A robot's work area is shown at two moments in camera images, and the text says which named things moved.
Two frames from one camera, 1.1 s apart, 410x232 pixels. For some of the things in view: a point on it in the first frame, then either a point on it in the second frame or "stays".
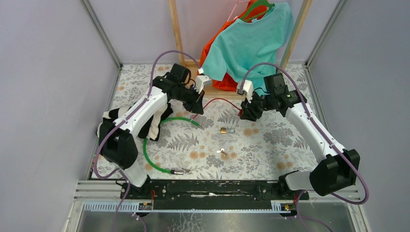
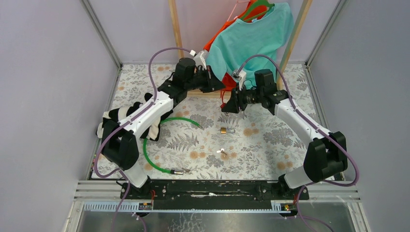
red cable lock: [241, 111] to [223, 104]
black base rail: [209, 195] stays
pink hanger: [238, 2] stays
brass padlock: [225, 130] stays
